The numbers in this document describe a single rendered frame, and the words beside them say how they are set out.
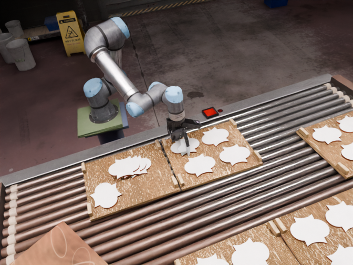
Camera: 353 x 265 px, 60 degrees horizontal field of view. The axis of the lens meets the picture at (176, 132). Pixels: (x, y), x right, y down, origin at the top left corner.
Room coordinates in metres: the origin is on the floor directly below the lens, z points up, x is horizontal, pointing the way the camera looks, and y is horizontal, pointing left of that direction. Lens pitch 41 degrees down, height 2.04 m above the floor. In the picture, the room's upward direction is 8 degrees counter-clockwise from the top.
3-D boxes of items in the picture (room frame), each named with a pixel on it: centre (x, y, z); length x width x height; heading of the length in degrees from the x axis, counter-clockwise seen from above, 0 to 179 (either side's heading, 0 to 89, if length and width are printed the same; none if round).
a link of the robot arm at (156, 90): (1.22, 0.06, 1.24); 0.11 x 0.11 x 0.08; 36
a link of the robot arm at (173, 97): (1.15, -0.01, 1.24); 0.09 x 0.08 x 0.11; 36
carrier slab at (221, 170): (1.10, -0.15, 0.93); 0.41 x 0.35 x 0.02; 103
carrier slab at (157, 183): (1.00, 0.26, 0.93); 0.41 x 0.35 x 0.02; 104
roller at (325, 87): (1.30, -0.06, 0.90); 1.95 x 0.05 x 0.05; 105
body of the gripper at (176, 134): (1.15, -0.01, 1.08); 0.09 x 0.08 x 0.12; 103
